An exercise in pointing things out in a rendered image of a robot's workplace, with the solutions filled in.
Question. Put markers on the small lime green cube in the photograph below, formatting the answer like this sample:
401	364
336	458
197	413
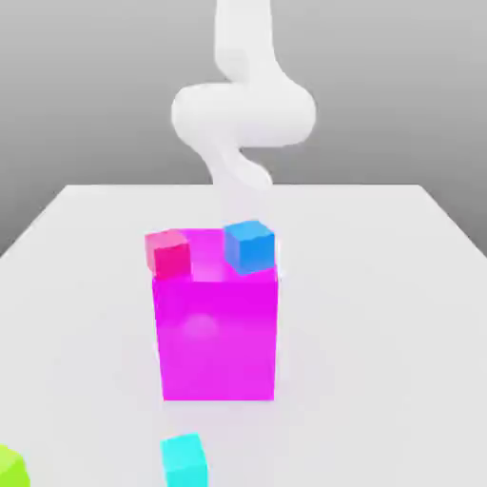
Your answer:
11	470

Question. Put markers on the large magenta box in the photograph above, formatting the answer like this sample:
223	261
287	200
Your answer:
217	335

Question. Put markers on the small cyan cube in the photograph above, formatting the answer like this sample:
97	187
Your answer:
184	460

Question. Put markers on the small blue cube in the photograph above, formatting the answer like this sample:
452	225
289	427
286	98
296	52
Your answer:
249	247

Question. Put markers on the small pink cube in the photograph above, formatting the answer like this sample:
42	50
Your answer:
169	253

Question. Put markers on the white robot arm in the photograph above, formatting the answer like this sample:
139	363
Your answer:
243	110

